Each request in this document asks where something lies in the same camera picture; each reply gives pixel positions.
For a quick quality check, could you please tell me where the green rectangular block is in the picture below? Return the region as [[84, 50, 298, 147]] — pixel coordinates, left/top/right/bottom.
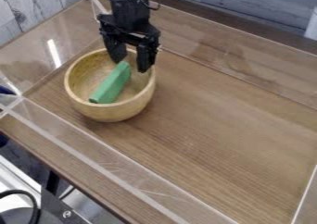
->
[[89, 61, 131, 104]]

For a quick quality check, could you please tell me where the black metal table leg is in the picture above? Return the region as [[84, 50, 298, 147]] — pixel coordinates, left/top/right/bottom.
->
[[45, 171, 60, 195]]

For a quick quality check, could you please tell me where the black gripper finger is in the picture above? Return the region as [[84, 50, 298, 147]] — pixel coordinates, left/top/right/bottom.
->
[[136, 44, 159, 73], [102, 32, 126, 63]]

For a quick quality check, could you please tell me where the blue object at edge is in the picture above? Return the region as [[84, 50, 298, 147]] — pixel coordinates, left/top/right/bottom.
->
[[0, 85, 15, 95]]

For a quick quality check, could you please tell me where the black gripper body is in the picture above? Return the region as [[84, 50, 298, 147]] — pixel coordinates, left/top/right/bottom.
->
[[94, 0, 161, 50]]

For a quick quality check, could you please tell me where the clear acrylic tray wall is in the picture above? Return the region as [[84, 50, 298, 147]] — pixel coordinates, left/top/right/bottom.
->
[[0, 0, 317, 224]]

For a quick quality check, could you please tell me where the black cable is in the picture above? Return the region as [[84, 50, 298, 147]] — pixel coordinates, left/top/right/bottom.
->
[[0, 189, 41, 224]]

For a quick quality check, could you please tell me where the white object at right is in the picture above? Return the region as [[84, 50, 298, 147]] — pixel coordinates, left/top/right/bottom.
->
[[304, 6, 317, 41]]

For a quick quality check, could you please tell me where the light wooden bowl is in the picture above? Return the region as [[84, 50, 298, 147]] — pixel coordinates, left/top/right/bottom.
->
[[62, 49, 156, 122]]

